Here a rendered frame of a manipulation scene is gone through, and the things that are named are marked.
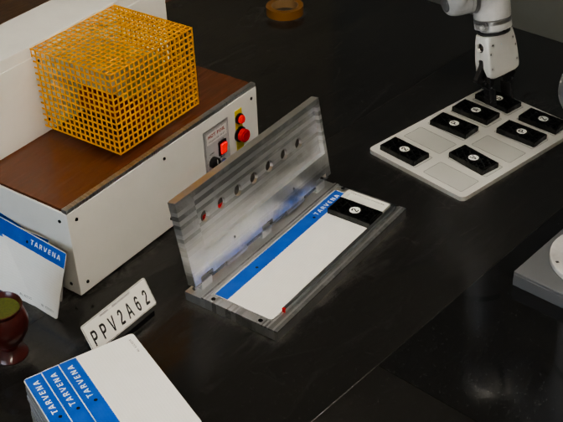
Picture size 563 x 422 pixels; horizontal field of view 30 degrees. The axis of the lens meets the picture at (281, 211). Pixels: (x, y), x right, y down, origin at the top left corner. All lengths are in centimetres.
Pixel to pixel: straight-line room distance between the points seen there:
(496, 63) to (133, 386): 120
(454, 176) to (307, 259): 42
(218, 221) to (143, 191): 17
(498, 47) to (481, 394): 94
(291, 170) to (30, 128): 51
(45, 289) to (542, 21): 278
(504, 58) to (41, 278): 115
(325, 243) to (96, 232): 43
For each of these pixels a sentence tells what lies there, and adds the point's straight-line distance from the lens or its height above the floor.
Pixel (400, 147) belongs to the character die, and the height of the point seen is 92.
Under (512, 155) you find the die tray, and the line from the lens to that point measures 232.
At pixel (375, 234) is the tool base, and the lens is 203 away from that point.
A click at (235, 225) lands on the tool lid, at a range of 194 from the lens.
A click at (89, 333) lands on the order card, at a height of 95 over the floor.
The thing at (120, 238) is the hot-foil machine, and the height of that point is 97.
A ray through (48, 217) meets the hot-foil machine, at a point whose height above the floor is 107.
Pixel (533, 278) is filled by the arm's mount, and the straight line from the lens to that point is 194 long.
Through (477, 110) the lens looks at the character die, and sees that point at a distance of 245.
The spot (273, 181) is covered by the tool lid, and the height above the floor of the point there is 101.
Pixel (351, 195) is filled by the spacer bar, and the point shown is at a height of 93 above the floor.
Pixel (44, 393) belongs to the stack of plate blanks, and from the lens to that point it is 166.
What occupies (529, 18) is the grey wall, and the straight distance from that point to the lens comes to 432.
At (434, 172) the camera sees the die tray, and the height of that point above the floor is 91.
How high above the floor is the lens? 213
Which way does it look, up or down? 35 degrees down
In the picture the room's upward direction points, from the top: 2 degrees counter-clockwise
